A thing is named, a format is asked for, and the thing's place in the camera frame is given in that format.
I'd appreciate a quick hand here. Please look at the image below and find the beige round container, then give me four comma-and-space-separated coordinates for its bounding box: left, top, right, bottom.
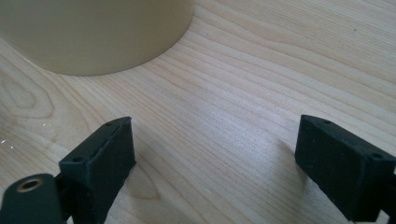
0, 0, 196, 77

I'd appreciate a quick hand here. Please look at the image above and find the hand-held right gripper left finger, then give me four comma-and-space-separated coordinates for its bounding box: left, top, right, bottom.
58, 116, 137, 224

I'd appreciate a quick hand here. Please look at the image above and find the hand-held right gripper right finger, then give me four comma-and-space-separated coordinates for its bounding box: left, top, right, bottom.
294, 114, 396, 223

